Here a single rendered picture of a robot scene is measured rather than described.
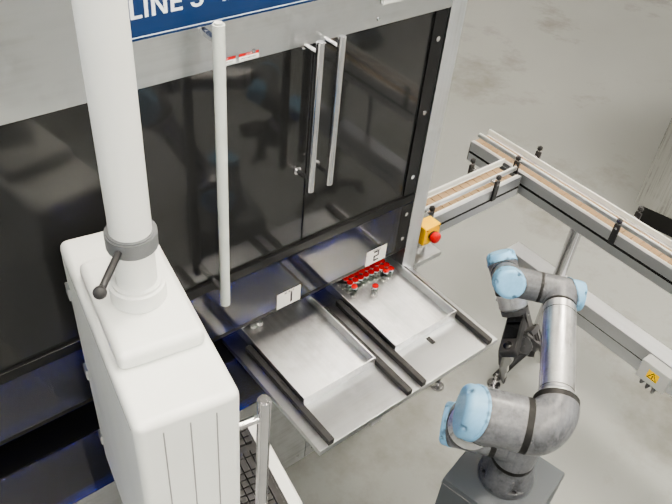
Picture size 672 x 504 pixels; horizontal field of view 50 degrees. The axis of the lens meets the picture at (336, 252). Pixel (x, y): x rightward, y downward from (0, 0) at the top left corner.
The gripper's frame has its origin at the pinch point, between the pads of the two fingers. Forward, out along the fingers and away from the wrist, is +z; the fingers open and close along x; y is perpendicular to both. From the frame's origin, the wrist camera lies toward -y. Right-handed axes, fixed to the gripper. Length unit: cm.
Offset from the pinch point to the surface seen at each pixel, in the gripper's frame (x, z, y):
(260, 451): 21, -20, -78
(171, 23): 23, -101, -66
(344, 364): 52, -11, -6
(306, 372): 59, -13, -15
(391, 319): 48, -17, 18
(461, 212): 44, -38, 78
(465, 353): 27.1, -2.5, 20.8
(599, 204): 4, -27, 112
